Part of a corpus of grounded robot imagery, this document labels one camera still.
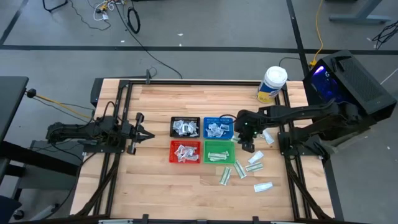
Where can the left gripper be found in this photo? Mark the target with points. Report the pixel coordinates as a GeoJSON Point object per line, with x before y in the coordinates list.
{"type": "Point", "coordinates": [136, 133]}

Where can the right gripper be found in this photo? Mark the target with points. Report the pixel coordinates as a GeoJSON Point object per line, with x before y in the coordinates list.
{"type": "Point", "coordinates": [253, 124]}

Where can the green printed bandage wrapper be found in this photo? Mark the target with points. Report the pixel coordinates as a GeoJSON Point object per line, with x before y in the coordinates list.
{"type": "Point", "coordinates": [254, 167]}
{"type": "Point", "coordinates": [225, 175]}
{"type": "Point", "coordinates": [224, 153]}
{"type": "Point", "coordinates": [235, 137]}
{"type": "Point", "coordinates": [217, 154]}

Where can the white bandage wrapper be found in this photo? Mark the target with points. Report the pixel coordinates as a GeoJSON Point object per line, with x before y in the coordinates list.
{"type": "Point", "coordinates": [255, 157]}
{"type": "Point", "coordinates": [214, 159]}
{"type": "Point", "coordinates": [263, 187]}
{"type": "Point", "coordinates": [268, 137]}

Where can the small white red-print packet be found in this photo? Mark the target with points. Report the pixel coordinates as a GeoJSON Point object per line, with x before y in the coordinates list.
{"type": "Point", "coordinates": [179, 149]}
{"type": "Point", "coordinates": [192, 157]}
{"type": "Point", "coordinates": [182, 157]}

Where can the white packets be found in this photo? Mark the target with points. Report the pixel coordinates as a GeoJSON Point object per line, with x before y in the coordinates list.
{"type": "Point", "coordinates": [239, 169]}
{"type": "Point", "coordinates": [189, 149]}

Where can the white antiseptic towelette packet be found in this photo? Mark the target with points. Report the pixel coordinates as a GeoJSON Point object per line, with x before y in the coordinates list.
{"type": "Point", "coordinates": [195, 134]}

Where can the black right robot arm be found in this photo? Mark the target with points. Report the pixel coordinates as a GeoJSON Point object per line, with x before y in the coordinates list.
{"type": "Point", "coordinates": [311, 115]}

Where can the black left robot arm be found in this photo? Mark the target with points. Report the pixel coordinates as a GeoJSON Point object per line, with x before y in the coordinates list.
{"type": "Point", "coordinates": [77, 130]}

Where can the green plastic basket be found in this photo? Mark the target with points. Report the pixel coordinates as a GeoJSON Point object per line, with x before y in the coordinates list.
{"type": "Point", "coordinates": [219, 144]}

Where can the blue plastic basket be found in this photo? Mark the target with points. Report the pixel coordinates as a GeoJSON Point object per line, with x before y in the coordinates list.
{"type": "Point", "coordinates": [228, 119]}

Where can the red plastic basket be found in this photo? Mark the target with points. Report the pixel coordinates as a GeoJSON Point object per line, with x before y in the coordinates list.
{"type": "Point", "coordinates": [172, 143]}

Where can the black plastic basket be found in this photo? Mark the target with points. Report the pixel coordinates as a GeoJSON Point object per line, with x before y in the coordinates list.
{"type": "Point", "coordinates": [185, 118]}

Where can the black table clamp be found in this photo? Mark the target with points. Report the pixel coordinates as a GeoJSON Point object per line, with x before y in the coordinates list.
{"type": "Point", "coordinates": [145, 218]}
{"type": "Point", "coordinates": [148, 76]}
{"type": "Point", "coordinates": [256, 219]}

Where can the disinfecting wipes canister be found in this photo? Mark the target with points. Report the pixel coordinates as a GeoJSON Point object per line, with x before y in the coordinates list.
{"type": "Point", "coordinates": [275, 77]}

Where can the grey stand base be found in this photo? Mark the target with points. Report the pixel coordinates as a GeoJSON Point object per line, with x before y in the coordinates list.
{"type": "Point", "coordinates": [56, 165]}

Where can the black desk beam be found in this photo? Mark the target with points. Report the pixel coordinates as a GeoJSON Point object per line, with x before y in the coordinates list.
{"type": "Point", "coordinates": [37, 158]}

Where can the yellow rod with black knob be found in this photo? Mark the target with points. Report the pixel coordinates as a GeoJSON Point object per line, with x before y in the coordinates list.
{"type": "Point", "coordinates": [30, 92]}

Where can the white table leg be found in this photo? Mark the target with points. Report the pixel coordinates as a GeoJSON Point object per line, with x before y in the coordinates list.
{"type": "Point", "coordinates": [45, 213]}

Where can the black computer tower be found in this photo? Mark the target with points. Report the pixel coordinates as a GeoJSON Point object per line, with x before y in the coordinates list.
{"type": "Point", "coordinates": [367, 81]}

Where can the dark blue chair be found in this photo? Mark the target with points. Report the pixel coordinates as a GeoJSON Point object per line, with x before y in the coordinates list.
{"type": "Point", "coordinates": [7, 208]}

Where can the grey desk leg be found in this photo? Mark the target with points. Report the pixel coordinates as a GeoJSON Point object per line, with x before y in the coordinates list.
{"type": "Point", "coordinates": [360, 18]}

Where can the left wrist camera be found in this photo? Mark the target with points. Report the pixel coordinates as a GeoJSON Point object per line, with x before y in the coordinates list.
{"type": "Point", "coordinates": [126, 129]}

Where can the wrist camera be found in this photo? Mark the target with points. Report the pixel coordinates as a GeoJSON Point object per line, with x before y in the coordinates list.
{"type": "Point", "coordinates": [241, 120]}
{"type": "Point", "coordinates": [126, 129]}

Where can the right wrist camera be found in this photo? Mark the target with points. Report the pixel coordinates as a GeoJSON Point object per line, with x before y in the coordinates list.
{"type": "Point", "coordinates": [241, 120]}

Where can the silver aluminium bracket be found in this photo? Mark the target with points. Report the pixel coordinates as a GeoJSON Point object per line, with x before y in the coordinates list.
{"type": "Point", "coordinates": [116, 221]}

